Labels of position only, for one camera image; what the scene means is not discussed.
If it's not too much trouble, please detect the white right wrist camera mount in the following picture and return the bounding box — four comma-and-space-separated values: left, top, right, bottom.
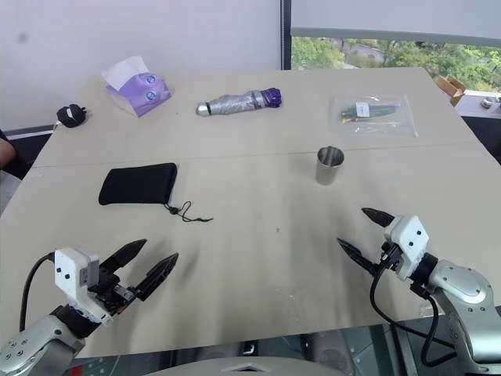
383, 214, 431, 282

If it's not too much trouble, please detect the grey window shade bar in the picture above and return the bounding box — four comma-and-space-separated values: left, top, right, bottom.
290, 26, 501, 49

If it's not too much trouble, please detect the stainless steel cup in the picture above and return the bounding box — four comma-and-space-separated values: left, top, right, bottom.
315, 145, 346, 186

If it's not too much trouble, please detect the clear plastic zip bag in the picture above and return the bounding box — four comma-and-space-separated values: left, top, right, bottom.
330, 93, 420, 139

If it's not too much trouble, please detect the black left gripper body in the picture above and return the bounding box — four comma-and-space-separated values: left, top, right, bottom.
88, 268, 139, 316

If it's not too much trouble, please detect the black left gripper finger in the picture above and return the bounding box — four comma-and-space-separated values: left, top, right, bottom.
136, 252, 179, 302
99, 238, 148, 276

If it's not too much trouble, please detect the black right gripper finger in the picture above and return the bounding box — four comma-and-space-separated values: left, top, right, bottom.
337, 237, 382, 277
361, 208, 397, 229

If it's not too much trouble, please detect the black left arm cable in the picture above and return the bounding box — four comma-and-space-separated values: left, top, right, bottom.
19, 252, 56, 333

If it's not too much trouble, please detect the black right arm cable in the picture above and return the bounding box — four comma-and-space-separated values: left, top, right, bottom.
369, 250, 459, 369

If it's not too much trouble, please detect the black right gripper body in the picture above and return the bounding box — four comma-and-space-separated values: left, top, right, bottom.
377, 241, 404, 277

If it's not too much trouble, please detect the purple tissue pack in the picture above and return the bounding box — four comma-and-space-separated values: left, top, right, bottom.
100, 56, 174, 118

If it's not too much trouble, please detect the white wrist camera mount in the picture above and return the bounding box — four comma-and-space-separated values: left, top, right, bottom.
383, 214, 431, 282
53, 247, 115, 326

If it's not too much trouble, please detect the black rolled strap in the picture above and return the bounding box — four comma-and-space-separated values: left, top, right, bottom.
55, 103, 92, 130

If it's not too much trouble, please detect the dark window frame post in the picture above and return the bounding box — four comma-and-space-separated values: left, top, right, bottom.
279, 0, 293, 71

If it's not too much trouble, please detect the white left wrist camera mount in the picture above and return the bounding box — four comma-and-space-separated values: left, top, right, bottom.
53, 247, 115, 326

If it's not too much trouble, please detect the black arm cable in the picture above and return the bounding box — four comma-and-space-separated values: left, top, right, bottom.
369, 250, 459, 369
19, 252, 56, 333

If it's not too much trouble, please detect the silver robot torso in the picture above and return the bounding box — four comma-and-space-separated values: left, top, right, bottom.
142, 354, 342, 376

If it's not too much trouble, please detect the black drawstring pouch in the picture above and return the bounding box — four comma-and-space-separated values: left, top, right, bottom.
97, 162, 214, 225

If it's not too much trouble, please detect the silver purple folded umbrella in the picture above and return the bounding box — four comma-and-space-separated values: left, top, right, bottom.
195, 87, 283, 118

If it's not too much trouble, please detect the brown cardboard box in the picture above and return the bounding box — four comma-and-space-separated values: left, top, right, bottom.
433, 74, 468, 107

